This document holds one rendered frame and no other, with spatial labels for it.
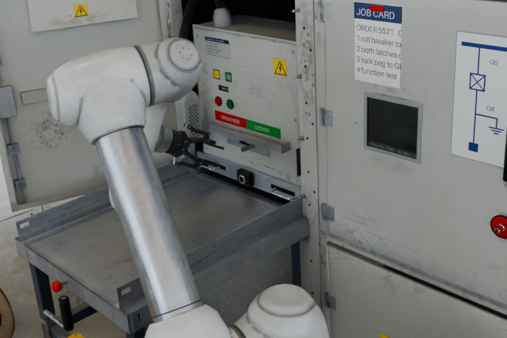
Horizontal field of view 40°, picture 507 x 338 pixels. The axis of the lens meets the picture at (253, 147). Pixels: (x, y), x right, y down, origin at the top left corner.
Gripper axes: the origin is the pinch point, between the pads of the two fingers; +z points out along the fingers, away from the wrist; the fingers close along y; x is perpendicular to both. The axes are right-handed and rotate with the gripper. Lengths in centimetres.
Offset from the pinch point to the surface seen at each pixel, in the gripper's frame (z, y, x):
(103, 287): -36, 42, 14
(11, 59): -49, -9, -51
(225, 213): 7.9, 16.8, 6.8
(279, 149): 9.6, -8.3, 18.4
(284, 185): 19.0, 2.3, 17.0
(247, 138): 9.5, -8.4, 4.0
